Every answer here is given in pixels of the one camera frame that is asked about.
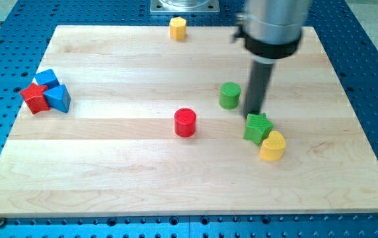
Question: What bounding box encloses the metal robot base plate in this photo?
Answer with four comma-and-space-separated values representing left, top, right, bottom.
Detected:
150, 0, 220, 13

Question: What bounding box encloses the green star block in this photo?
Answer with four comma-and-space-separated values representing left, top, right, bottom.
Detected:
243, 113, 274, 145

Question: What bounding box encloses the red cylinder block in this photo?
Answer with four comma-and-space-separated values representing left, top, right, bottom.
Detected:
174, 108, 196, 138

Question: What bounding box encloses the red star block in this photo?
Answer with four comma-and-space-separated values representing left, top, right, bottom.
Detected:
19, 83, 50, 114

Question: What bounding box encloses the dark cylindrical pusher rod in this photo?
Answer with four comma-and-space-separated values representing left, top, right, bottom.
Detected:
243, 61, 274, 118

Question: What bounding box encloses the blue triangle block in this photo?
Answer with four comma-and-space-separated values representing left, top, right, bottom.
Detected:
44, 85, 71, 113

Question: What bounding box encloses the wooden board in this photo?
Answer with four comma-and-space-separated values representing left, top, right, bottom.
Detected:
0, 25, 378, 218

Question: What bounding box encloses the green cylinder block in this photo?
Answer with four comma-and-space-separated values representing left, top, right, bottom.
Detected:
219, 82, 241, 110

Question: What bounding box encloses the yellow heart block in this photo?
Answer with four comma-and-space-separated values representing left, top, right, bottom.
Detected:
259, 131, 286, 161

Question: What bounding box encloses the yellow hexagon block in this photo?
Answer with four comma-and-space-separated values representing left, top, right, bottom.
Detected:
169, 17, 187, 41

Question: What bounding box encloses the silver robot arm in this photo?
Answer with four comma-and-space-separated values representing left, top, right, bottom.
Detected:
233, 0, 312, 117

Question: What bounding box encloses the blue cube block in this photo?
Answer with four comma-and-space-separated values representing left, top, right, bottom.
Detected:
34, 69, 59, 89

